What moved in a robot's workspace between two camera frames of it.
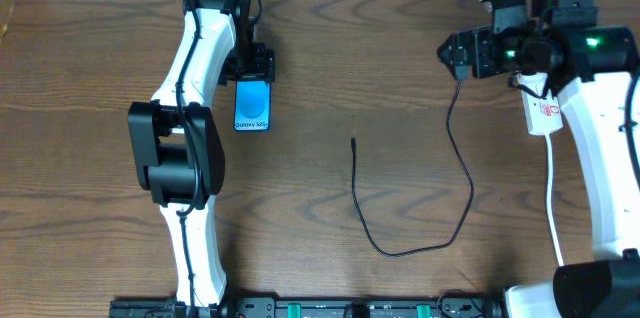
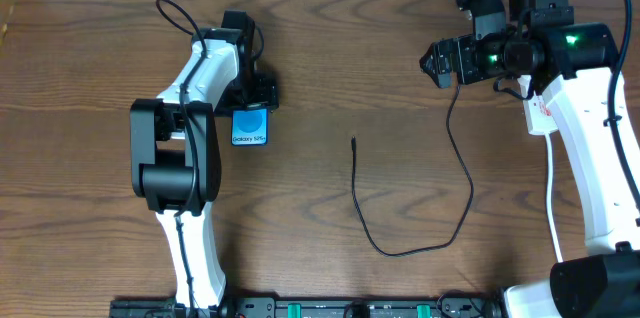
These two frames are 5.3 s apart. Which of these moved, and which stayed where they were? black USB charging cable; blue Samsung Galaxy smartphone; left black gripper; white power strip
Moved: blue Samsung Galaxy smartphone; left black gripper
Stayed: white power strip; black USB charging cable
